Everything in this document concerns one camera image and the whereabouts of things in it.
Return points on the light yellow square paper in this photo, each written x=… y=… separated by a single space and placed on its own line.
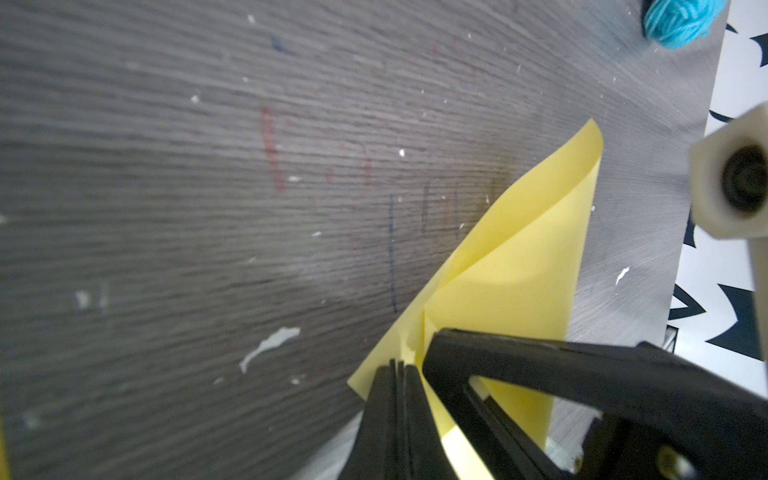
x=515 y=275

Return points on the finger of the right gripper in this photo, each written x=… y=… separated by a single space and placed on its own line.
x=662 y=417

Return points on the turquoise yarn ball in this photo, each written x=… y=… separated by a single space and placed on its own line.
x=674 y=24

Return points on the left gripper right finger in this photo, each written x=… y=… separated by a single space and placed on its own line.
x=420 y=451

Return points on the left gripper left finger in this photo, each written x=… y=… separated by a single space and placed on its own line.
x=374 y=452

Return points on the dark yellow square paper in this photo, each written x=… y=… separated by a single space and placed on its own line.
x=5 y=471

